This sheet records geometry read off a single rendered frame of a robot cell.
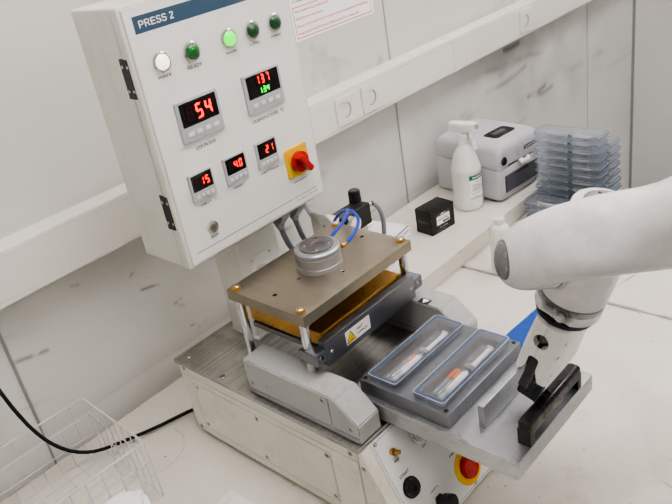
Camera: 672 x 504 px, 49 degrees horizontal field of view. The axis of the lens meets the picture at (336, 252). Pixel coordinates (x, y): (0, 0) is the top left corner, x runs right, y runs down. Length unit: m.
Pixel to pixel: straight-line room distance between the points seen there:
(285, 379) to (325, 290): 0.15
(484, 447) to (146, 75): 0.71
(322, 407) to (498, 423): 0.26
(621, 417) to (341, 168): 0.95
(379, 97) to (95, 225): 0.85
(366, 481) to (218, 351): 0.41
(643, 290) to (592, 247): 1.02
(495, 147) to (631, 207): 1.31
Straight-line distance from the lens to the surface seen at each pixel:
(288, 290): 1.18
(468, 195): 2.05
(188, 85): 1.17
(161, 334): 1.66
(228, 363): 1.37
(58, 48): 1.45
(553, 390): 1.07
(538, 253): 0.80
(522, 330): 1.65
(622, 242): 0.77
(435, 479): 1.23
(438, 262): 1.83
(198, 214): 1.21
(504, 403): 1.10
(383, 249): 1.25
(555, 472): 1.33
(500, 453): 1.04
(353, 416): 1.11
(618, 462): 1.35
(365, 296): 1.22
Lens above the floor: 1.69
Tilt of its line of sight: 27 degrees down
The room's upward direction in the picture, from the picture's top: 10 degrees counter-clockwise
